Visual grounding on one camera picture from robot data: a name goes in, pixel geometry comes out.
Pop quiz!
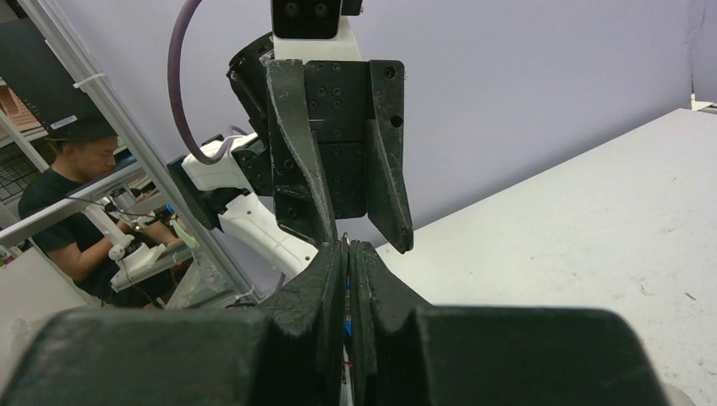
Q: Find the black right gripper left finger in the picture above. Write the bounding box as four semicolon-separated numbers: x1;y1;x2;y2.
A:
1;242;346;405

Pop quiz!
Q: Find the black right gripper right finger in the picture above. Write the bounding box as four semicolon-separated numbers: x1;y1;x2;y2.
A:
348;241;668;405

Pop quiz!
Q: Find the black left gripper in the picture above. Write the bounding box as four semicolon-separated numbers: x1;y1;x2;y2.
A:
266;60;414;254

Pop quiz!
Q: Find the blue key tag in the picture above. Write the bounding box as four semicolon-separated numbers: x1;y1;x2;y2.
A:
343;281;353;338

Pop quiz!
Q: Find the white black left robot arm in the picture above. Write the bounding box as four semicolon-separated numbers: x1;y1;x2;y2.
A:
168;34;414;276

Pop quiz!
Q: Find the person in black shirt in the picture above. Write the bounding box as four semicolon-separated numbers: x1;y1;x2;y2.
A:
18;118;179;308

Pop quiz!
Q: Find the aluminium frame post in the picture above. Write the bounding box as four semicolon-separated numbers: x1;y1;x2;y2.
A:
21;1;260;300

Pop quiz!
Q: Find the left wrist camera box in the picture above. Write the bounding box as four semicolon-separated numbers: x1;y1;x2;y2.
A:
271;0;363;63

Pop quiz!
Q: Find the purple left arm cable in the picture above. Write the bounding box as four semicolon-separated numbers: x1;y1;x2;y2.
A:
167;0;250;167

